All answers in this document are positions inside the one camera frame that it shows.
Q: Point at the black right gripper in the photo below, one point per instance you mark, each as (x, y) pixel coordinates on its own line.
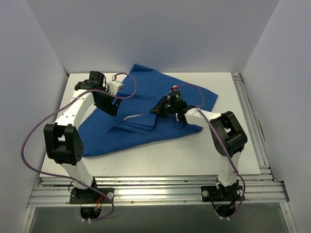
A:
(162, 109)

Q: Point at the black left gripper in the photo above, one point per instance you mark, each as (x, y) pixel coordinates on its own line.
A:
(104, 102)

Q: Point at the stainless steel tray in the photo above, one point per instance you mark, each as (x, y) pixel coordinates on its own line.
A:
(132, 116)

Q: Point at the blue surgical drape cloth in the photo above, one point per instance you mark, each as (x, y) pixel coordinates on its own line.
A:
(103, 134)

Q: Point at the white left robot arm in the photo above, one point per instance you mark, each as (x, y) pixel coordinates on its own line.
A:
(63, 143)

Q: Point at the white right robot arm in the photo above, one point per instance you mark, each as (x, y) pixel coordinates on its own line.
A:
(227, 134)

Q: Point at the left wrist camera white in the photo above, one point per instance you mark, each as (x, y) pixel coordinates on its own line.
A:
(114, 86)

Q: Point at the aluminium front rail frame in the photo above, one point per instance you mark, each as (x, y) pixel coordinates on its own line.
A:
(161, 204)

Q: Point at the aluminium rail frame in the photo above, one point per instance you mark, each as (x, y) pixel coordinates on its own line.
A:
(161, 204)
(253, 125)

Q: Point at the aluminium right rail frame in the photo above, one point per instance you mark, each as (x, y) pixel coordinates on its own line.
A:
(253, 125)

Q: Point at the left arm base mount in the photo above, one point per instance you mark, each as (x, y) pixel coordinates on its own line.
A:
(88, 196)

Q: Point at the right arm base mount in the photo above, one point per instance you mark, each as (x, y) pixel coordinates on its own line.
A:
(225, 200)

